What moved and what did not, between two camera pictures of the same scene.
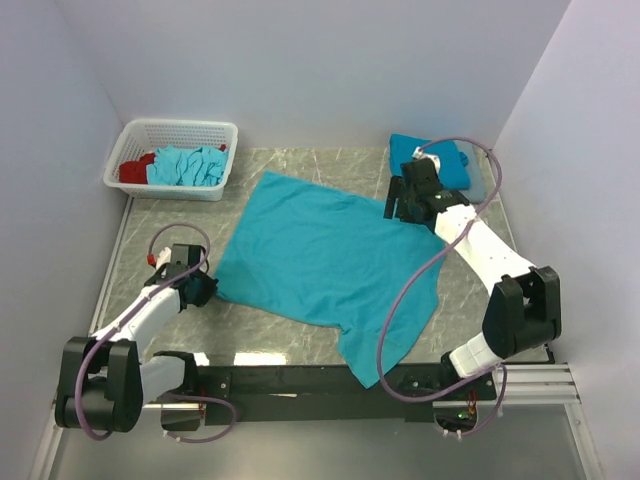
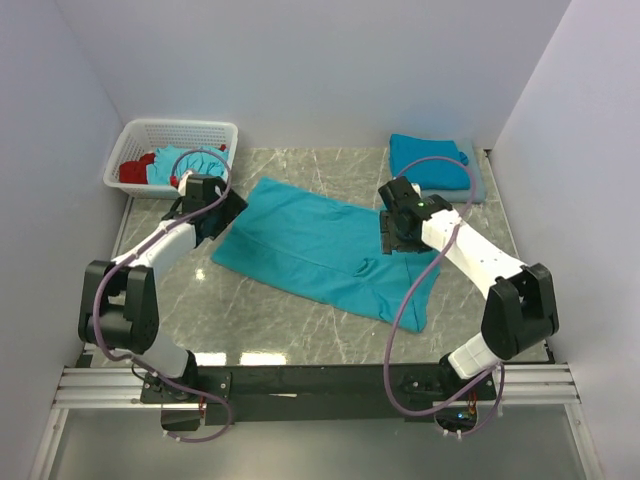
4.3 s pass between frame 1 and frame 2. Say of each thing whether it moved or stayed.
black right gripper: moved
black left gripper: moved
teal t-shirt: moved
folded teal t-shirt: stayed
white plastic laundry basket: stayed
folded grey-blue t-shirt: stayed
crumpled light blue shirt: stayed
